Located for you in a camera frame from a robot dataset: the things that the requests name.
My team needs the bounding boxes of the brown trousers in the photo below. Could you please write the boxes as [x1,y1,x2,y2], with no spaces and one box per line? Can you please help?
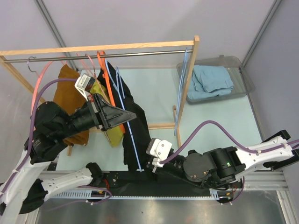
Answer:
[53,64,89,146]

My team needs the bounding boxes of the pink wire hanger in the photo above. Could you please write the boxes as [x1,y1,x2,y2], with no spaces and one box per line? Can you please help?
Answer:
[76,52,110,103]

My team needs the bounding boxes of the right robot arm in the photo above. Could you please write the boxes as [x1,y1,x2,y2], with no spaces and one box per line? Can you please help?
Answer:
[146,130,295,190]

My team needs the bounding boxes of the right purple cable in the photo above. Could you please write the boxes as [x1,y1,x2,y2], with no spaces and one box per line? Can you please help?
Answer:
[160,120,299,164]

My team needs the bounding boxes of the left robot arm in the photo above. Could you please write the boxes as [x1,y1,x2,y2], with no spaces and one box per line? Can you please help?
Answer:
[0,94,136,217]

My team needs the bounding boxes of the light blue wire hanger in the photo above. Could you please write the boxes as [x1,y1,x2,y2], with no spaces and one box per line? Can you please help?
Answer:
[174,49,188,136]

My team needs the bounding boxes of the light blue trousers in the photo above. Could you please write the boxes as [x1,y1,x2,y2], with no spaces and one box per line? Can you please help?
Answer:
[187,65,234,100]

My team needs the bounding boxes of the pink plastic hanger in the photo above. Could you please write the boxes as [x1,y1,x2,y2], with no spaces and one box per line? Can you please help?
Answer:
[27,56,54,114]

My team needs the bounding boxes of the orange plastic hanger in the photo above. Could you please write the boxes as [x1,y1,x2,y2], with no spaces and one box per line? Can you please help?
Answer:
[96,50,127,135]

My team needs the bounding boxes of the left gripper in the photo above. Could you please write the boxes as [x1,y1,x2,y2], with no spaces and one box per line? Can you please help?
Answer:
[57,92,137,139]

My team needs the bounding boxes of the black trousers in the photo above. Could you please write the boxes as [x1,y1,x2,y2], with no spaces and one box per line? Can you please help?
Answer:
[108,62,151,173]
[98,69,111,93]

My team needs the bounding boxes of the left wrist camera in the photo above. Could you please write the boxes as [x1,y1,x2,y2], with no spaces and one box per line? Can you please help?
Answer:
[74,73,95,101]

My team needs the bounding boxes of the wooden clothes rack frame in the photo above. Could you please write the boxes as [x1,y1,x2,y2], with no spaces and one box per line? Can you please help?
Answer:
[0,35,200,147]

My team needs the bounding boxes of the white cable duct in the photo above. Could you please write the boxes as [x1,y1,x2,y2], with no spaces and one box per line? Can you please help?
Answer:
[50,188,233,200]

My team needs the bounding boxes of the yellow trousers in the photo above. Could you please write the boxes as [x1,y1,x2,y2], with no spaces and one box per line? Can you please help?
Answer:
[91,81,123,147]

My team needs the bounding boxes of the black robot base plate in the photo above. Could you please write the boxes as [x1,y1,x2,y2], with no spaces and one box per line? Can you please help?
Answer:
[98,171,211,197]

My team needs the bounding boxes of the metal clothes rail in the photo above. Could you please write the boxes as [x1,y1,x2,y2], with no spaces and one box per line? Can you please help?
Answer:
[4,49,192,63]

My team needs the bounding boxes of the clear plastic bin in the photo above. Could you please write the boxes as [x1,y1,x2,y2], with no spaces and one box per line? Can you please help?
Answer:
[186,56,255,104]

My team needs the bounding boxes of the black trousers on orange hanger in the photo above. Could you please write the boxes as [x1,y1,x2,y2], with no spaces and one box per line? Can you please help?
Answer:
[98,69,111,93]

